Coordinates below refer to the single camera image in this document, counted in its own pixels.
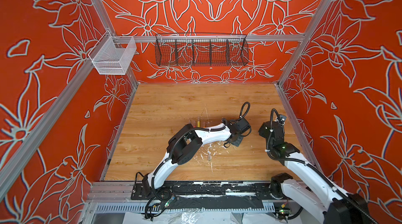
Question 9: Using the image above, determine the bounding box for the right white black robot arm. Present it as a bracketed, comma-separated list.
[259, 120, 376, 224]

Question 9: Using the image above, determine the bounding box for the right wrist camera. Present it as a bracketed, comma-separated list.
[278, 114, 287, 125]

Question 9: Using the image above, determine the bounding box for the black wire basket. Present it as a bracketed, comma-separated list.
[155, 32, 250, 67]

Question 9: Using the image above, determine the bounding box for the right base cable bundle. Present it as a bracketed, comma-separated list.
[272, 198, 304, 224]

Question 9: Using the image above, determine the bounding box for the white mesh basket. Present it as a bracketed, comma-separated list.
[88, 30, 137, 75]

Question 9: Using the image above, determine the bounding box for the grey slotted cable duct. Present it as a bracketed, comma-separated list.
[93, 202, 275, 214]

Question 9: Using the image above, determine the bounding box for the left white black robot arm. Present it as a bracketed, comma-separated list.
[142, 117, 251, 195]

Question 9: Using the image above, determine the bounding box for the left base cable bundle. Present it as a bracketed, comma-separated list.
[138, 190, 175, 221]

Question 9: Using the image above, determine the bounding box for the base cable bundle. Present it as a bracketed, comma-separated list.
[138, 190, 175, 221]
[272, 198, 304, 224]

